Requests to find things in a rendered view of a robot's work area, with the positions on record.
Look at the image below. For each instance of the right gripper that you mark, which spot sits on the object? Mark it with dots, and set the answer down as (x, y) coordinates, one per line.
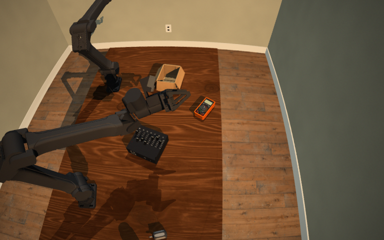
(170, 100)

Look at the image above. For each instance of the orange digital multimeter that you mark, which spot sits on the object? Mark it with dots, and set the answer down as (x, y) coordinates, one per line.
(204, 108)

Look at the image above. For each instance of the open brown cardboard box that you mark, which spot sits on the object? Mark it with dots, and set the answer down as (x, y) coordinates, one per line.
(169, 73)

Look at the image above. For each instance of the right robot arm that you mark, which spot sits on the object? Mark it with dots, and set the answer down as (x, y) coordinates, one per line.
(18, 164)

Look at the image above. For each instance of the dark grey fader panel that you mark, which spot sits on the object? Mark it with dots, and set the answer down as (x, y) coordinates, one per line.
(148, 144)

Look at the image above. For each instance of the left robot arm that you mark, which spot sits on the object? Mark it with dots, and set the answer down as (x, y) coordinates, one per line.
(81, 35)

